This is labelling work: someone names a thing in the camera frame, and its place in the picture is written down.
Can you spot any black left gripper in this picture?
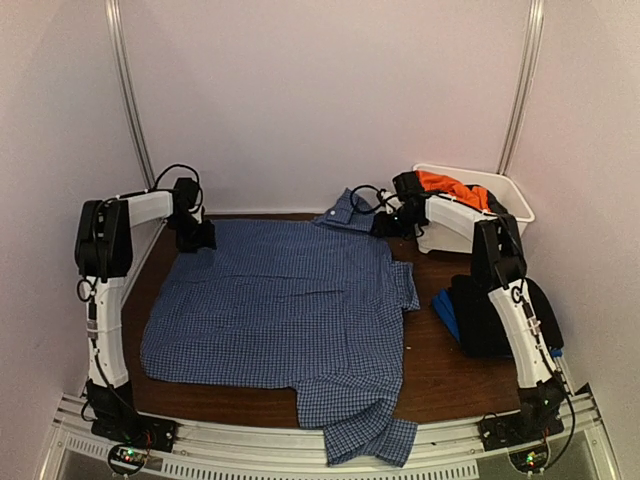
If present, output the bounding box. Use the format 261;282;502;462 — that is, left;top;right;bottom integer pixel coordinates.
168;214;217;253

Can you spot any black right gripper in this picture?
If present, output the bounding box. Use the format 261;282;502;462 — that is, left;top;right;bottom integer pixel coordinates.
371;206;421;238

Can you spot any blue checked button shirt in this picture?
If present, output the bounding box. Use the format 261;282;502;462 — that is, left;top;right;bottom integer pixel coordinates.
140;191;420;467

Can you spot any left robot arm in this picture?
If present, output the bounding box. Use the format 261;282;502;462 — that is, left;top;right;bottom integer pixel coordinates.
74;176;216;444

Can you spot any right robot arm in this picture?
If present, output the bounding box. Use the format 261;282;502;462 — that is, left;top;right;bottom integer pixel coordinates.
366;170;566;442

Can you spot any white plastic laundry bin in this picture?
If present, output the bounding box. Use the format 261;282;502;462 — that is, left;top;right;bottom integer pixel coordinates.
412;162;536;256

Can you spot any orange garment in bin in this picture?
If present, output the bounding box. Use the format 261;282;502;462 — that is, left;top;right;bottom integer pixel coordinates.
415;170;490;211

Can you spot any folded blue garment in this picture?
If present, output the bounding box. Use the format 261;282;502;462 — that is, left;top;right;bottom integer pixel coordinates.
431;286;564;360

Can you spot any dark garment in bin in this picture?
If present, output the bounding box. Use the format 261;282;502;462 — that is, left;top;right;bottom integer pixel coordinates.
467;184;509;215

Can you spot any folded black garment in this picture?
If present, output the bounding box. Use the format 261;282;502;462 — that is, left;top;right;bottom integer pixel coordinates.
447;272;565;359

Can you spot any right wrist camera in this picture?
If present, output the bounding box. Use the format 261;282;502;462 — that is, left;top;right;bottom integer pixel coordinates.
376;189;403;213

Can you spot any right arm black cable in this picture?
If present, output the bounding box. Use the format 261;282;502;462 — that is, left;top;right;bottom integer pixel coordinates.
348;184;389;216

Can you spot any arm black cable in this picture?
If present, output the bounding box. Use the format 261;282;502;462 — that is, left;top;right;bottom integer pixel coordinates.
149;163;205;211
348;184;389;216

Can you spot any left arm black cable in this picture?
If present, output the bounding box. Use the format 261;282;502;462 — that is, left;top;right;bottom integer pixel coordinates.
149;163;205;211

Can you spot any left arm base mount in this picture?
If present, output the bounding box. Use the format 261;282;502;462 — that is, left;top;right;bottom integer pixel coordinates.
91;415;178;477

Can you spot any aluminium front rail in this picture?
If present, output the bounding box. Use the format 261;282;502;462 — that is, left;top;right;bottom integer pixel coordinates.
35;394;620;479

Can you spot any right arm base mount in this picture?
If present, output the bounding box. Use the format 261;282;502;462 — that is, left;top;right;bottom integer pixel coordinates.
477;412;564;476

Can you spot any left aluminium corner post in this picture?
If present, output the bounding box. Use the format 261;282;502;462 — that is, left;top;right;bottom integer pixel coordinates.
104;0;155;188

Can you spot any aluminium corner post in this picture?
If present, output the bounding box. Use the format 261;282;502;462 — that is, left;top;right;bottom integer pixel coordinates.
104;0;155;188
496;0;545;176

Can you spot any right aluminium corner post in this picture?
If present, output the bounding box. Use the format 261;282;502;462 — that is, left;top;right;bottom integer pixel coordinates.
496;0;545;176

